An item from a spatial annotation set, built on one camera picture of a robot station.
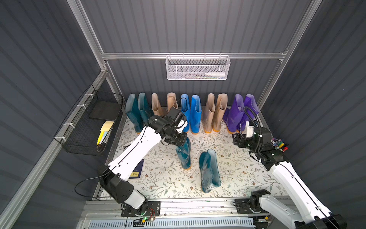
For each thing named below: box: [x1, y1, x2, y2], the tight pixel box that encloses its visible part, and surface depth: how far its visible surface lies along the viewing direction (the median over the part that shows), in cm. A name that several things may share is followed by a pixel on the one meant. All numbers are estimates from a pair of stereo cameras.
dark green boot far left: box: [125, 93, 144, 133], surface depth 88 cm
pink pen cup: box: [271, 137, 289, 153], surface depth 84 cm
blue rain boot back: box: [190, 94, 202, 135], surface depth 91 cm
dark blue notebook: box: [128, 158, 144, 179], surface depth 85 cm
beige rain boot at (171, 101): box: [166, 92, 179, 113], surface depth 95 cm
